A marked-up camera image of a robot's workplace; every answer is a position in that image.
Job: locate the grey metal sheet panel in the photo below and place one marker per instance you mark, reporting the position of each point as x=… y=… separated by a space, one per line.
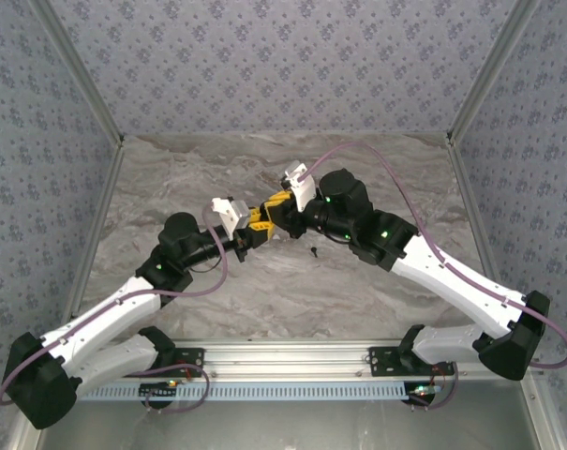
x=283 y=426

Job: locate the aluminium frame bar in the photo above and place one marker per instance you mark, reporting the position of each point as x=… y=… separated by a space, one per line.
x=543 y=422
x=23 y=441

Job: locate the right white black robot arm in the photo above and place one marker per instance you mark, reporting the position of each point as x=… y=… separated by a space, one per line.
x=452 y=276

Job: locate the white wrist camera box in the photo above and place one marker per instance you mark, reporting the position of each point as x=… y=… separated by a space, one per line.
x=234 y=215
x=304 y=190

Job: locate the small black controller board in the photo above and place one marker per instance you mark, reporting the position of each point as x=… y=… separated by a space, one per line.
x=156 y=390
x=421 y=396

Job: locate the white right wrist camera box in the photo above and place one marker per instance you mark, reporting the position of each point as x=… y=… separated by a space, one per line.
x=304 y=190

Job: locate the aluminium mounting rail beam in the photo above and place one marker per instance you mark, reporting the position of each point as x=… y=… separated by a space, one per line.
x=283 y=358

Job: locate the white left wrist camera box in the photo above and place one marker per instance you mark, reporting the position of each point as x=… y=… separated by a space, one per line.
x=234 y=215

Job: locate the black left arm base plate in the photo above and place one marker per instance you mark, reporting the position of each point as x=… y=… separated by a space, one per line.
x=133 y=370

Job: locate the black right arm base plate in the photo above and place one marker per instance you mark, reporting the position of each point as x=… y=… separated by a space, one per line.
x=381 y=358

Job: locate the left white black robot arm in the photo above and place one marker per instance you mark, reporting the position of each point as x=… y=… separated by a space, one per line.
x=100 y=314

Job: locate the aluminium corner post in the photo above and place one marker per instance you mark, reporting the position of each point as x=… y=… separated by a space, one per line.
x=489 y=70
x=80 y=70

